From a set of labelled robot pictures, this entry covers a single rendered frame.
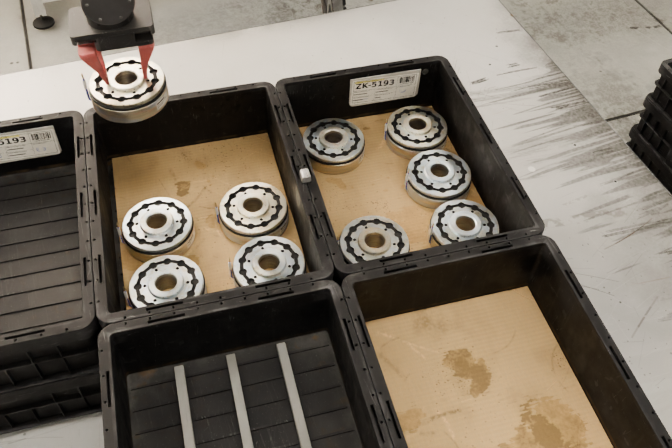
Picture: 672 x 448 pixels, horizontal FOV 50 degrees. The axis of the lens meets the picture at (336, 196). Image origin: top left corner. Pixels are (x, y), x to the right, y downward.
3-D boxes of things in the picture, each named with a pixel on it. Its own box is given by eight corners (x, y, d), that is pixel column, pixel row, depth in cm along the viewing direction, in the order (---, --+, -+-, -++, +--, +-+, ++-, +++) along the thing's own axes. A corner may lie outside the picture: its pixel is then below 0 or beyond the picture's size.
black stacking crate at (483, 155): (276, 133, 126) (274, 82, 118) (435, 107, 132) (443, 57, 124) (335, 323, 101) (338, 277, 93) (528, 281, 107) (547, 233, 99)
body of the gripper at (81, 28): (156, 37, 91) (145, -14, 86) (73, 50, 89) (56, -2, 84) (151, 9, 95) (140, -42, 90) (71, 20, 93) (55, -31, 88)
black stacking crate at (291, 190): (100, 162, 121) (84, 111, 112) (274, 133, 126) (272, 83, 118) (117, 372, 96) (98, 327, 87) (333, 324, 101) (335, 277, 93)
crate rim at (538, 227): (273, 90, 119) (272, 79, 117) (443, 64, 125) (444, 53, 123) (337, 286, 94) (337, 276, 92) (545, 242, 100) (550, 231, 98)
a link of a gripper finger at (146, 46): (164, 88, 97) (151, 30, 90) (109, 97, 96) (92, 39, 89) (158, 58, 101) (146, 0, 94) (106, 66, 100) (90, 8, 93)
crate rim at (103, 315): (86, 119, 113) (82, 108, 112) (273, 90, 119) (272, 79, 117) (100, 336, 88) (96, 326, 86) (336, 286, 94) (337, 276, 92)
